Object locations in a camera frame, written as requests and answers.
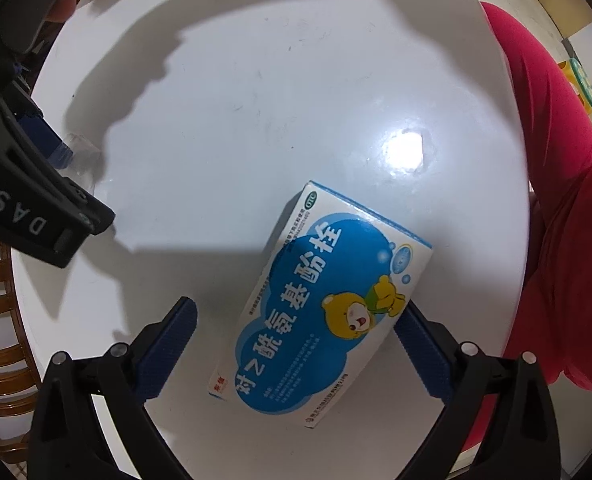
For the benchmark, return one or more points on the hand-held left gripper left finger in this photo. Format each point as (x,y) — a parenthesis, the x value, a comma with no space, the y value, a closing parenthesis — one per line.
(168,350)

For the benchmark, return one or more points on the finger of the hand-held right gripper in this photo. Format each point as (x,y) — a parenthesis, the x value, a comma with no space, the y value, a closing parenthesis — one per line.
(93,215)
(40,130)

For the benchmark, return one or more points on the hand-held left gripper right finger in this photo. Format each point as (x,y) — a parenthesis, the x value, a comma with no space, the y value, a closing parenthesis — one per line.
(423,357)

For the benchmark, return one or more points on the clear plastic wrapper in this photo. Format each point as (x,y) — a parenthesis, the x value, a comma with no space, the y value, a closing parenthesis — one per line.
(83,152)

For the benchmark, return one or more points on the blue white bear medicine box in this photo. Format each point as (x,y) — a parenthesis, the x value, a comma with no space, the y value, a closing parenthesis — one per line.
(326,285)

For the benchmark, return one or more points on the person's right hand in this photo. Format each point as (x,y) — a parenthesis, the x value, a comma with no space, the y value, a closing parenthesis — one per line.
(63,2)

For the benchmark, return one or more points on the red pants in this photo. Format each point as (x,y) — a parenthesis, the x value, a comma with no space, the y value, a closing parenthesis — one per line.
(566,210)

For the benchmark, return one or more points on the green yellow toy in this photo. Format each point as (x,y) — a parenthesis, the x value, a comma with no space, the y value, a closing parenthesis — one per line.
(583,82)

